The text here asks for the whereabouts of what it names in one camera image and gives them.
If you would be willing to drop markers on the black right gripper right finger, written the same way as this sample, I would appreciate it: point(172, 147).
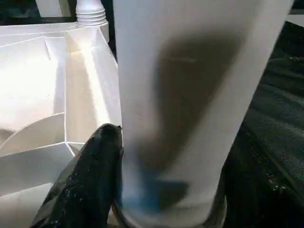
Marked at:
point(266, 204)

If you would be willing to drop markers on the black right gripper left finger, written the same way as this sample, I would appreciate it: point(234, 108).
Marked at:
point(83, 185)

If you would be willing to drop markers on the white plastic table top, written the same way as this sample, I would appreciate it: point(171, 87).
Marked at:
point(35, 83)

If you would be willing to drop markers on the white tapered table leg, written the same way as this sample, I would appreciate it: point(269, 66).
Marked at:
point(190, 95)
point(91, 13)

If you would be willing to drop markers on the black work mat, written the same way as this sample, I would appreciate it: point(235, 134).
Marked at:
point(280, 83)

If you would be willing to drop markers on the white sideboard cabinet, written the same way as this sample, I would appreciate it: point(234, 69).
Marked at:
point(54, 7)

